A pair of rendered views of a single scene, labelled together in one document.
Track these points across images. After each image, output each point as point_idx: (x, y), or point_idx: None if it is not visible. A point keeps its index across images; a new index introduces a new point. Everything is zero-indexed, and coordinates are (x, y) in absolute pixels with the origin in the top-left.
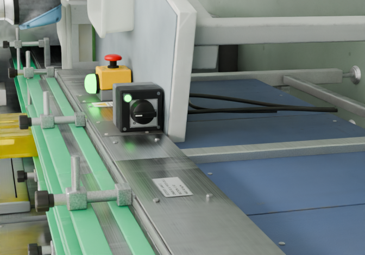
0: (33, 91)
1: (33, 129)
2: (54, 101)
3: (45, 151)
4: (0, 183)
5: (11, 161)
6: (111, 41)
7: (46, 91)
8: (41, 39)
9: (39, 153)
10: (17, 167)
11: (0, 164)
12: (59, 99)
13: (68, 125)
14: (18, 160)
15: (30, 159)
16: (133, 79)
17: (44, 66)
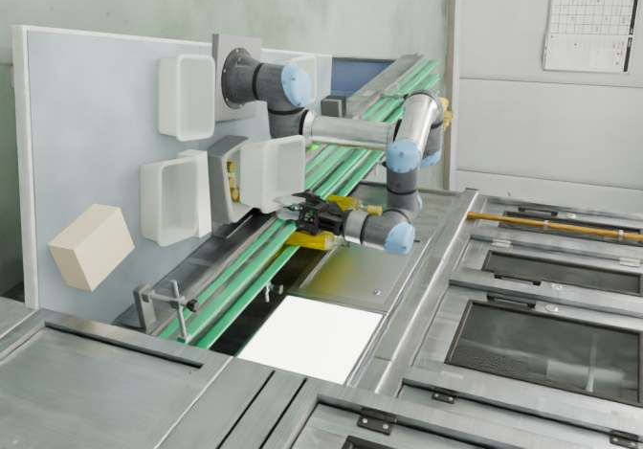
0: (322, 169)
1: (334, 182)
2: (325, 157)
3: (354, 157)
4: (342, 251)
5: (309, 279)
6: (261, 136)
7: (360, 115)
8: (145, 293)
9: (355, 161)
10: (316, 262)
11: (321, 276)
12: (321, 156)
13: None
14: (304, 274)
15: (275, 304)
16: None
17: (146, 328)
